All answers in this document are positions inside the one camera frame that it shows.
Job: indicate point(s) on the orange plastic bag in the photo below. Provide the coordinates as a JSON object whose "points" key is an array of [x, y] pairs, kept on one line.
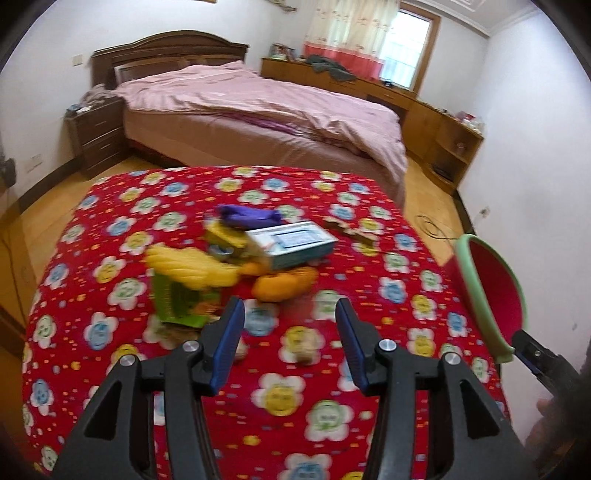
{"points": [[281, 284]]}

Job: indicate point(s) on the window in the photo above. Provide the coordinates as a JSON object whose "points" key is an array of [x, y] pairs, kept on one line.
{"points": [[406, 50]]}

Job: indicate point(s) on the red bin with green rim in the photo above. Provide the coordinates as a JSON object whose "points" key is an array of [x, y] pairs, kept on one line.
{"points": [[498, 286]]}

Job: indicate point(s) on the notched wooden block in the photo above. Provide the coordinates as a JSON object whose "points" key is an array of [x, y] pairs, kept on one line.
{"points": [[351, 229]]}

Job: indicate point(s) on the black wall adapter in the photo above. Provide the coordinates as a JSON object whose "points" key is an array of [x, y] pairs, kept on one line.
{"points": [[7, 170]]}

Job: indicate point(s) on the dark wooden nightstand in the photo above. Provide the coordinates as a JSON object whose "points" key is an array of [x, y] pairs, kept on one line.
{"points": [[99, 134]]}

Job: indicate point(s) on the peanut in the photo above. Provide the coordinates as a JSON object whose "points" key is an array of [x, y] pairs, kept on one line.
{"points": [[240, 353], [173, 332], [304, 355]]}

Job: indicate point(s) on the pink duvet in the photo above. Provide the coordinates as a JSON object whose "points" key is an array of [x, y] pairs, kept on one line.
{"points": [[258, 101]]}

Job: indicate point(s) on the black flat device on shelf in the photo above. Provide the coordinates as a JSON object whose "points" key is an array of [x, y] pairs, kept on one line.
{"points": [[443, 170]]}

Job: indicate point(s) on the purple wrapper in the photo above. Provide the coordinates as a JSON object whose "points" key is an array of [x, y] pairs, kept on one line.
{"points": [[244, 216]]}

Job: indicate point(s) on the pile of clothes on nightstand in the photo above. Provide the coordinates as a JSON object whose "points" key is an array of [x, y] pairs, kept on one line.
{"points": [[97, 94]]}

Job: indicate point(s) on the white desk ornaments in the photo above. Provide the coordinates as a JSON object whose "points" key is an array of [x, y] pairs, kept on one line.
{"points": [[468, 119]]}

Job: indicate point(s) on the long wooden desk cabinet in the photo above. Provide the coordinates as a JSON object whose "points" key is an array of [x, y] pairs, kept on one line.
{"points": [[429, 120]]}

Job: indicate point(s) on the dark wooden bed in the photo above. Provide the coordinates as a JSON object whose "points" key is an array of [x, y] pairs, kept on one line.
{"points": [[171, 46]]}

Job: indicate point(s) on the red smiley flower blanket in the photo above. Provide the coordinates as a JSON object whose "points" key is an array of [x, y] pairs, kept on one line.
{"points": [[138, 217]]}

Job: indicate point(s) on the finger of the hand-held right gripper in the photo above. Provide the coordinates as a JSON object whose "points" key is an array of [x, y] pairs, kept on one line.
{"points": [[531, 350]]}

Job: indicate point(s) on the floral curtain with red hem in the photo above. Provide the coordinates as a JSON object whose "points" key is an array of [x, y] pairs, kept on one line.
{"points": [[341, 27]]}

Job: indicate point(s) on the grey clothes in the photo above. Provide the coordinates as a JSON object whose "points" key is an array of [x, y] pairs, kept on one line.
{"points": [[328, 64]]}

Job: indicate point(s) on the white wall socket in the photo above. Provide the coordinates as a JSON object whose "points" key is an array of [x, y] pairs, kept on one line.
{"points": [[34, 162]]}

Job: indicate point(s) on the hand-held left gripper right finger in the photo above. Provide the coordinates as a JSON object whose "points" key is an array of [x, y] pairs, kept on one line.
{"points": [[353, 341]]}

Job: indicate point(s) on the books and frames on desk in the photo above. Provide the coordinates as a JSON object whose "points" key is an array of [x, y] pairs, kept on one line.
{"points": [[281, 51]]}

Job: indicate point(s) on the yellow green packet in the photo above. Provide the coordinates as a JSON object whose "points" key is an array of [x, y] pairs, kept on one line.
{"points": [[226, 240]]}

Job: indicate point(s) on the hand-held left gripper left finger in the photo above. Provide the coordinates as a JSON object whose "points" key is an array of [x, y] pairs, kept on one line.
{"points": [[228, 341]]}

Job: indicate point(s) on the white carton box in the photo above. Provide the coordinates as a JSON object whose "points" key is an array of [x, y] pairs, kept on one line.
{"points": [[295, 244]]}

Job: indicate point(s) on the person's right hand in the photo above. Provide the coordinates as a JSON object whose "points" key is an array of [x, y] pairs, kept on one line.
{"points": [[540, 424]]}

